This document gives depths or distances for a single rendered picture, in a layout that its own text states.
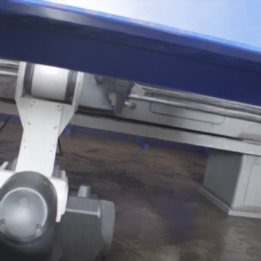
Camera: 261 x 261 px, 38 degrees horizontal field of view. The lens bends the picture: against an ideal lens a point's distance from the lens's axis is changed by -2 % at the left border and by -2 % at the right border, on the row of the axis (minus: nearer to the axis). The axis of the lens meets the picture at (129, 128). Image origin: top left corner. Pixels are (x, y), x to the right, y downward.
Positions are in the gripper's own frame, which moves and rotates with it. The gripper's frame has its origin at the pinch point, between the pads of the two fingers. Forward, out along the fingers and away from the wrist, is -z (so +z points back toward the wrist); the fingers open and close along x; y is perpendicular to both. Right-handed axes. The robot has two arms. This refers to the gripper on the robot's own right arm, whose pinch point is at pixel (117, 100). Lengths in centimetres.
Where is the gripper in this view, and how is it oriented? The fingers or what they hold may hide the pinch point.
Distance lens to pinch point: 125.4
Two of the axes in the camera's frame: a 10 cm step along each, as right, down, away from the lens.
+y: -9.7, -1.6, -1.8
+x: -1.3, -2.9, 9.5
